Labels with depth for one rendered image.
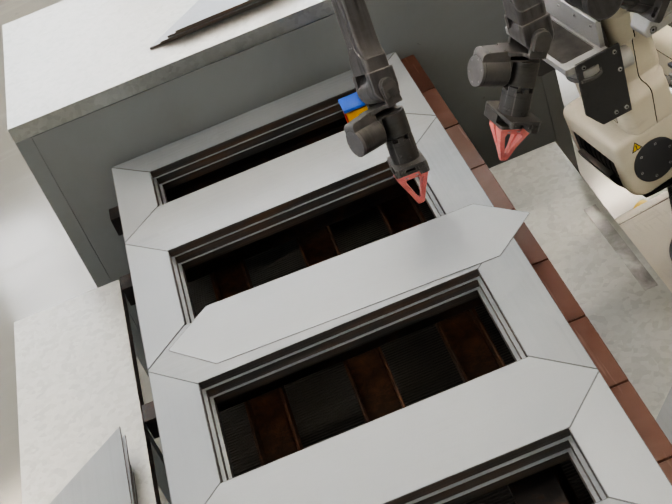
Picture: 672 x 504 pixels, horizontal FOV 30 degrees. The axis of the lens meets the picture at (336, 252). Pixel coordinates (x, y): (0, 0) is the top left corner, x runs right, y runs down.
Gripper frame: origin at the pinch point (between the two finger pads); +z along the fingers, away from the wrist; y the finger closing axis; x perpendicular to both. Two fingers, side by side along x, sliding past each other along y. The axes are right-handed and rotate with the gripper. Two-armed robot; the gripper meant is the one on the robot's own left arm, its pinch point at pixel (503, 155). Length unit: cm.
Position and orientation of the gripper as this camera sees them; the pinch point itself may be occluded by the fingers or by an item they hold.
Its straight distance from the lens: 238.2
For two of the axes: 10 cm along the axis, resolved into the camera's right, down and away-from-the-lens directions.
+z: -1.3, 8.7, 4.7
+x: 9.2, -0.8, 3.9
